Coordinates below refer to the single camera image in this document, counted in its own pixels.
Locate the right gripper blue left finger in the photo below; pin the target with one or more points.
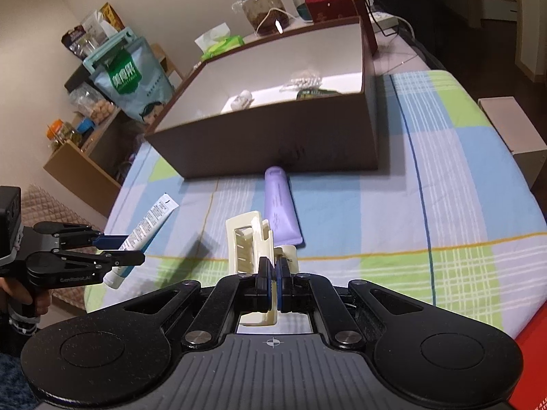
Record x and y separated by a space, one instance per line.
232 297

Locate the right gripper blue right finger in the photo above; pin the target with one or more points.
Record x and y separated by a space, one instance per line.
315 296

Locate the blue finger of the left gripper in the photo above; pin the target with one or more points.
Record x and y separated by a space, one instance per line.
119 259
111 241

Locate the cream plastic hair claw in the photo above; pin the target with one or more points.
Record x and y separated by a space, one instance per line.
249 237

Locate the white blue ointment tube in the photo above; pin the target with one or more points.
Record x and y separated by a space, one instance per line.
141 237

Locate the purple lotion tube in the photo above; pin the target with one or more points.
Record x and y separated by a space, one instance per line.
279 208

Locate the small white pill bottle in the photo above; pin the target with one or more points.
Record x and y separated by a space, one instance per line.
242 101

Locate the green product backing card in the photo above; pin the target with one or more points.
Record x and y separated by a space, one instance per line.
311 93

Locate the cotton swabs plastic bag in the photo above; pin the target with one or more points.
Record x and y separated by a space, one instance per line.
302 80

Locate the person left hand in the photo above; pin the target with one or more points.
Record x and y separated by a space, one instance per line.
11 288

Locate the wooden side shelf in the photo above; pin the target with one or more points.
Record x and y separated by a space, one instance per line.
92 161

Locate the bag of nuts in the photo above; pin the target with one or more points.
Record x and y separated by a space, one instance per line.
90 103

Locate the plaid blue green tablecloth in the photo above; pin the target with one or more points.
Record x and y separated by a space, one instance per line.
447 218

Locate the blue green snack bag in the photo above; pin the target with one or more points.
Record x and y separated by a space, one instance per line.
134 81

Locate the brown cardboard storage box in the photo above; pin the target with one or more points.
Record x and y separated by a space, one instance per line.
200 136

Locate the mint toaster oven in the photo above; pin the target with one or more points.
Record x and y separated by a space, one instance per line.
108 49

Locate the green tissue pack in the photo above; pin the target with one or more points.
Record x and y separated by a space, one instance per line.
217 41

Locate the red cardboard board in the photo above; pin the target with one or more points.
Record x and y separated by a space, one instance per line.
530 393

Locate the white cardboard box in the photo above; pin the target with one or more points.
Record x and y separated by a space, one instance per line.
518 133

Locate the glass jar white lid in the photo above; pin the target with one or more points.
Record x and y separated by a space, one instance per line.
267 17

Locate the white power strip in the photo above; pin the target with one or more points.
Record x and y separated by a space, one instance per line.
382 20

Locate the red gift box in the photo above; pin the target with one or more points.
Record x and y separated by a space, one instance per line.
325 10

